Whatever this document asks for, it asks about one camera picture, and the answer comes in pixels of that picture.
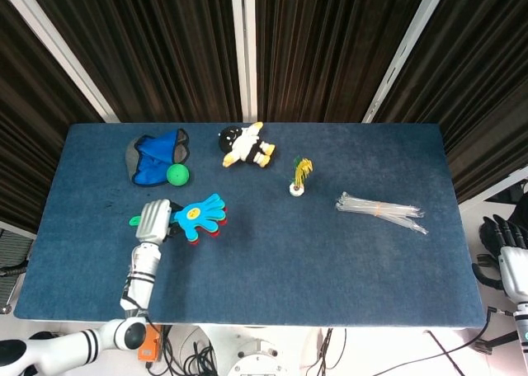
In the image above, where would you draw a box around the black white yellow plush toy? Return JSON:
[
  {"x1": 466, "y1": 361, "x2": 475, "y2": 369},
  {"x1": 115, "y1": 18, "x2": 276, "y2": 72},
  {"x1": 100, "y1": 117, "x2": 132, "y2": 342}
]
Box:
[{"x1": 217, "y1": 121, "x2": 276, "y2": 169}]

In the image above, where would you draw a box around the dark brown curtain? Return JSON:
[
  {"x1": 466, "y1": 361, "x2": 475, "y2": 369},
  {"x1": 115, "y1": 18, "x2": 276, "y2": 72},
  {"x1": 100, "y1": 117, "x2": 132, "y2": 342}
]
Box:
[{"x1": 0, "y1": 0, "x2": 528, "y2": 235}]

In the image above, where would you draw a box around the green ball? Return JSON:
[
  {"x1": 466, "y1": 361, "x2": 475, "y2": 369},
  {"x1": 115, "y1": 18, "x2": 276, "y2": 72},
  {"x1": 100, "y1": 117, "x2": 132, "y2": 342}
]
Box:
[{"x1": 166, "y1": 163, "x2": 191, "y2": 186}]

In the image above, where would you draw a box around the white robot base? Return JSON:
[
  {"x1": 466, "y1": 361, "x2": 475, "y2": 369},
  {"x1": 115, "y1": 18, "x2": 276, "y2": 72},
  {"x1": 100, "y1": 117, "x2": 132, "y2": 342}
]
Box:
[{"x1": 197, "y1": 324, "x2": 323, "y2": 376}]

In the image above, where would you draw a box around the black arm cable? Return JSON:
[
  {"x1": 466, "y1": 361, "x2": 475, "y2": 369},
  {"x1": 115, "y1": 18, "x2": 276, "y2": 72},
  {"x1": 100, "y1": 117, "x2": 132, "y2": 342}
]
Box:
[{"x1": 138, "y1": 308, "x2": 157, "y2": 336}]

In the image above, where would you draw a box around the black floor cable bundle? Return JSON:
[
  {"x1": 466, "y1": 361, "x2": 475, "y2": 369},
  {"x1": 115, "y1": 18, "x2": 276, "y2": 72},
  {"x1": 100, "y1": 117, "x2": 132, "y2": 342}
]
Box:
[{"x1": 161, "y1": 325, "x2": 226, "y2": 376}]

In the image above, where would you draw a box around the orange control box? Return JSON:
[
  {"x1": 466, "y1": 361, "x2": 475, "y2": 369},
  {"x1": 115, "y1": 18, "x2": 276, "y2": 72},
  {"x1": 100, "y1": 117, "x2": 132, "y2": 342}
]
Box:
[{"x1": 137, "y1": 323, "x2": 163, "y2": 363}]

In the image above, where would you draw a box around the blue hand clapper green handle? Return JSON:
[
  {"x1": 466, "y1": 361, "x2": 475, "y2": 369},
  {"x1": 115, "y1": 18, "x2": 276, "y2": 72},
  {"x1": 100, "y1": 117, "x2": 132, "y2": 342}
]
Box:
[{"x1": 128, "y1": 192, "x2": 229, "y2": 245}]

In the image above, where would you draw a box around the blue cloth bag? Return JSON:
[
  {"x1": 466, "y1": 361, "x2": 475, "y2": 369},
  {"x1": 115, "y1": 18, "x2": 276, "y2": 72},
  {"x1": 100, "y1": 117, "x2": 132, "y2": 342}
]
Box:
[{"x1": 125, "y1": 128, "x2": 191, "y2": 189}]

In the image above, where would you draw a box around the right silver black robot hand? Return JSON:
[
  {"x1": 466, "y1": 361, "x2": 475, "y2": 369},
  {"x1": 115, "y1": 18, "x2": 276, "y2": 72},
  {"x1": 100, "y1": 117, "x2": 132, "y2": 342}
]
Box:
[{"x1": 472, "y1": 213, "x2": 528, "y2": 305}]

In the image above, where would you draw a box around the bundle of clear plastic straws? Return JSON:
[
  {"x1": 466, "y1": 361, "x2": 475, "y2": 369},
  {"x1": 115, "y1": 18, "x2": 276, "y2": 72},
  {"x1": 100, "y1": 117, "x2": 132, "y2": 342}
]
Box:
[{"x1": 334, "y1": 191, "x2": 430, "y2": 237}]

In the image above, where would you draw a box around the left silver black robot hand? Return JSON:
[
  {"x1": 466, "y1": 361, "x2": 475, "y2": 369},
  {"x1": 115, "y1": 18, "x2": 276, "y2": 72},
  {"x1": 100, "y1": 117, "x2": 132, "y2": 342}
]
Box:
[{"x1": 134, "y1": 199, "x2": 182, "y2": 244}]

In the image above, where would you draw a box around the yellow feather shuttlecock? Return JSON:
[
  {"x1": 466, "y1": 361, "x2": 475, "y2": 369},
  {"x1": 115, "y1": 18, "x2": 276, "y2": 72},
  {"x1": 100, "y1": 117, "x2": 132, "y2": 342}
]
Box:
[{"x1": 288, "y1": 157, "x2": 314, "y2": 198}]

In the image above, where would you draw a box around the long black floor cable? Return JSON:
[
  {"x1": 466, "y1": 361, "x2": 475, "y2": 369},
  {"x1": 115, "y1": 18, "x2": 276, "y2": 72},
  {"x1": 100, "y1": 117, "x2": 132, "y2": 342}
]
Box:
[{"x1": 391, "y1": 329, "x2": 519, "y2": 376}]

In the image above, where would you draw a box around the black white shoe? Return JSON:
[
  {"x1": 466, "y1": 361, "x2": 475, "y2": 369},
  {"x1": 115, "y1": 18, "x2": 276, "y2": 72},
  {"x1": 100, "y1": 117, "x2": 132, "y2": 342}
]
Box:
[{"x1": 28, "y1": 330, "x2": 64, "y2": 343}]

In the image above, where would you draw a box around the white frame post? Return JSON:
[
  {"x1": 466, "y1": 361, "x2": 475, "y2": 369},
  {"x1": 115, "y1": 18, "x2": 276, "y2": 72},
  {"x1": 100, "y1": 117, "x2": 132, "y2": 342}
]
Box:
[
  {"x1": 0, "y1": 0, "x2": 121, "y2": 124},
  {"x1": 361, "y1": 0, "x2": 453, "y2": 125},
  {"x1": 229, "y1": 0, "x2": 259, "y2": 124}
]

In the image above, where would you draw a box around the grey chair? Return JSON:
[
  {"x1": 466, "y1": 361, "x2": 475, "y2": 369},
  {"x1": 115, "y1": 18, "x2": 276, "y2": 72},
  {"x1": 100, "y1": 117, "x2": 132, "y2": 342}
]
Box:
[{"x1": 0, "y1": 220, "x2": 39, "y2": 315}]

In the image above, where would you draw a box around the blue felt table mat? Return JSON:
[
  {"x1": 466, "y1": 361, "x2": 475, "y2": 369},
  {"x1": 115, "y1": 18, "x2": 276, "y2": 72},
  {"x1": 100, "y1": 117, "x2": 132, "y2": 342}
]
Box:
[{"x1": 13, "y1": 122, "x2": 487, "y2": 331}]

